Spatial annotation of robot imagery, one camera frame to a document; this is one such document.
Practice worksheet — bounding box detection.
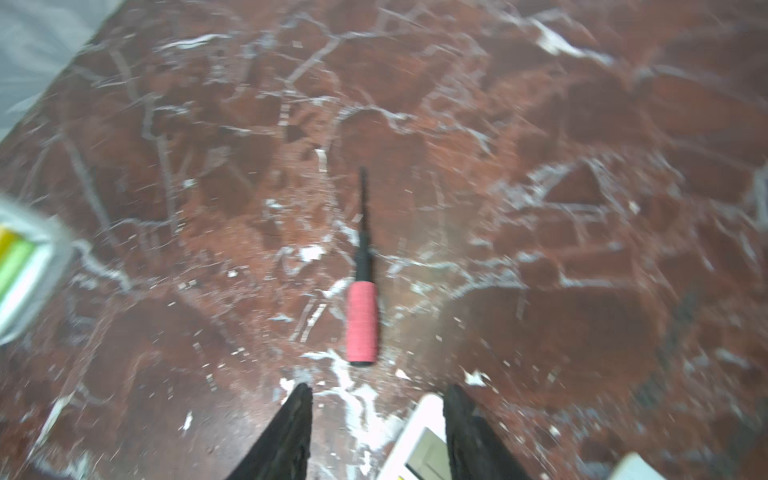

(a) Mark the pink handled screwdriver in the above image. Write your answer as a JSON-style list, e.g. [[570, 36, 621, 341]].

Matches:
[[346, 167, 379, 367]]

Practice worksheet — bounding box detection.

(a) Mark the red white remote control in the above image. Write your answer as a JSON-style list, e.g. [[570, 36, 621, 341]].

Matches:
[[1, 195, 74, 344]]

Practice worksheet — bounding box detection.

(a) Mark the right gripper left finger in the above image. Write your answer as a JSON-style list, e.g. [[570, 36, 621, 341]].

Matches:
[[226, 383, 313, 480]]

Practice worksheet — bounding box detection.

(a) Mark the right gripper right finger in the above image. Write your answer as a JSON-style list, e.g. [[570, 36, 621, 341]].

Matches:
[[443, 385, 531, 480]]

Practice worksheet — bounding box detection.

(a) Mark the white air conditioner remote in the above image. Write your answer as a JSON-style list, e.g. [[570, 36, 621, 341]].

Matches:
[[377, 393, 452, 480]]

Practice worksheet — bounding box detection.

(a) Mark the white battery cover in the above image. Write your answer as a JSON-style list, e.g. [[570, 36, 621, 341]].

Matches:
[[607, 452, 665, 480]]

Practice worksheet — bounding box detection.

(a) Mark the yellow battery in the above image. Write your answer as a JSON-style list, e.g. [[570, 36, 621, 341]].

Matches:
[[0, 227, 19, 257]]

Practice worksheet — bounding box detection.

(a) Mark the green battery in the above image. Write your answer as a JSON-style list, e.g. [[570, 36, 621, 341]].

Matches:
[[1, 239, 37, 297]]

